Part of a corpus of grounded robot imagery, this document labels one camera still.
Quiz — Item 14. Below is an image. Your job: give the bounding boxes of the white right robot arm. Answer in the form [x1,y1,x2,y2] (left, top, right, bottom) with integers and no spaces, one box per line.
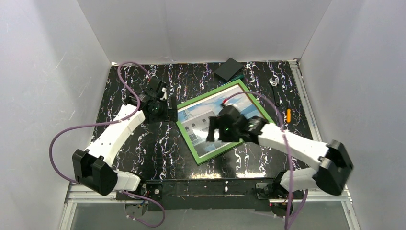
[206,105,354,196]

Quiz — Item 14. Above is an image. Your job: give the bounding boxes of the building photo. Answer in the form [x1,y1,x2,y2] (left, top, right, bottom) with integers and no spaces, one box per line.
[178,83,264,158]

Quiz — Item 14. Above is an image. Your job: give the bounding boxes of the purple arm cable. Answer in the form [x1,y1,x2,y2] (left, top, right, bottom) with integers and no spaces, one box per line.
[49,61,166,228]
[222,91,309,230]

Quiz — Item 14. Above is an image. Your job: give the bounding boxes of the black square box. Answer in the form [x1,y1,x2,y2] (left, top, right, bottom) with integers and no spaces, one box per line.
[214,57,244,81]

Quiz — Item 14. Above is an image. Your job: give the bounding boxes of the green handled screwdriver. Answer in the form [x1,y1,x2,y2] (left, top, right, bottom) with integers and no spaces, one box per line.
[223,74,245,85]

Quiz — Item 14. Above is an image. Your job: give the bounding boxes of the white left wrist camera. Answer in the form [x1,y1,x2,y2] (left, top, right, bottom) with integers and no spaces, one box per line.
[158,87,167,101]

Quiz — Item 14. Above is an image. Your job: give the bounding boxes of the aluminium rail frame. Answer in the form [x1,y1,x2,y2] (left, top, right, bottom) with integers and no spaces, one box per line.
[58,59,361,230]

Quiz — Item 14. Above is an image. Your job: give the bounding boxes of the orange handled screwdriver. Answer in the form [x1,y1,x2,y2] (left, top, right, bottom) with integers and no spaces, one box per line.
[286,109,292,123]

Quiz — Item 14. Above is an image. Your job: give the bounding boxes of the green picture frame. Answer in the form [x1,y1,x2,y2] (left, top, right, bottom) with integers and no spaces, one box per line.
[176,79,275,166]

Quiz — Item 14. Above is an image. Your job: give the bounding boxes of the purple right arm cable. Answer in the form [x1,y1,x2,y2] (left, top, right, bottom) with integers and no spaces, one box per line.
[222,91,309,230]

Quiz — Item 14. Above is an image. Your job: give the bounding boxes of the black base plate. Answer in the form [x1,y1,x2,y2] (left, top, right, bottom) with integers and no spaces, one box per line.
[135,178,288,211]

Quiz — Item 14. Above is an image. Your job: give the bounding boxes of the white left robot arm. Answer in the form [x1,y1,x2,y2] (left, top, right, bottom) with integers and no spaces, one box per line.
[72,79,178,196]

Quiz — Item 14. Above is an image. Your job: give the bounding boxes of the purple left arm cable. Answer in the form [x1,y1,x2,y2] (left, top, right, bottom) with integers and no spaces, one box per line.
[49,61,166,228]

